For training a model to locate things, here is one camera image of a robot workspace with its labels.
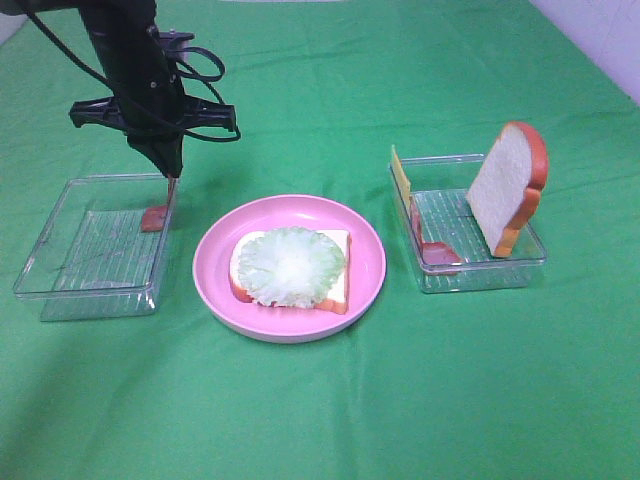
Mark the clear plastic tray right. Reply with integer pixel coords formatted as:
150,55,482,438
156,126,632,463
389,153,547,294

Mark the toy bread slice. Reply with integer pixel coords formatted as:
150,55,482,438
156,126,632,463
466,121,549,258
228,228,353,316

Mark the clear plastic tray left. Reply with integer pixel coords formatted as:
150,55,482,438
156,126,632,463
13,173,178,322

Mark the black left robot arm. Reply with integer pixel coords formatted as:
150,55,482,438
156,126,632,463
1,1,241,179

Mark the pink plate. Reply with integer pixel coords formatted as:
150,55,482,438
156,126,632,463
192,194,386,343

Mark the clear plastic tray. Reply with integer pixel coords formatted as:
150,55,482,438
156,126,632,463
389,153,547,294
13,173,178,322

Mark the toy bacon strip streaky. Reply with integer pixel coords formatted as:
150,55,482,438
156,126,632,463
410,199,462,265

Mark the toy bacon strip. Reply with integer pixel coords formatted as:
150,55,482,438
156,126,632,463
140,176,177,233

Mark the toy bread slice upright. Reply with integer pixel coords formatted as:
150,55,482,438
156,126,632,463
466,121,549,258

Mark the toy lettuce leaf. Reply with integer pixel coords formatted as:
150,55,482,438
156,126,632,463
235,226,347,308

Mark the toy cheese slice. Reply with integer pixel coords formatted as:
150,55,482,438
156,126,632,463
390,145,411,214

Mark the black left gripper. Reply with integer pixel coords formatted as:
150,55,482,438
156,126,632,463
69,64,236,178

